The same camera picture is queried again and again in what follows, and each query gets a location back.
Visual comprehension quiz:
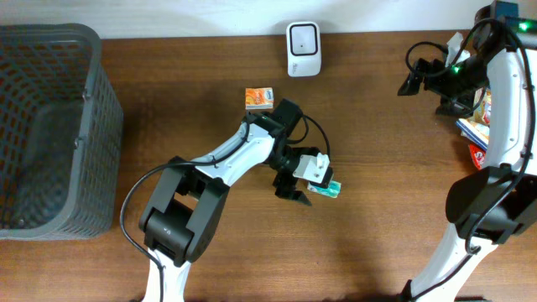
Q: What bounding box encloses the teal tissue pack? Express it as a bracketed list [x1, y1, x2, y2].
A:
[307, 180, 341, 199]

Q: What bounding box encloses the yellow wet wipes pack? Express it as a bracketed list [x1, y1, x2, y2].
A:
[456, 88, 492, 151]

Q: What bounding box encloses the orange tissue pack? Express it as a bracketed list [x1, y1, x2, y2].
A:
[245, 87, 274, 110]

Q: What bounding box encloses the red snack bag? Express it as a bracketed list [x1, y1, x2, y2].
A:
[468, 143, 486, 170]

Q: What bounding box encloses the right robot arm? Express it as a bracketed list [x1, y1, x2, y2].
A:
[397, 1, 536, 301]

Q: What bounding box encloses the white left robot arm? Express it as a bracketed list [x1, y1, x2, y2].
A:
[138, 99, 333, 301]

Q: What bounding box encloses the white barcode scanner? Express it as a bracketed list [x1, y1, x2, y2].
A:
[286, 21, 321, 77]

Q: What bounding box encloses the grey plastic mesh basket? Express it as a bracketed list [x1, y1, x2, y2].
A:
[1, 23, 123, 241]

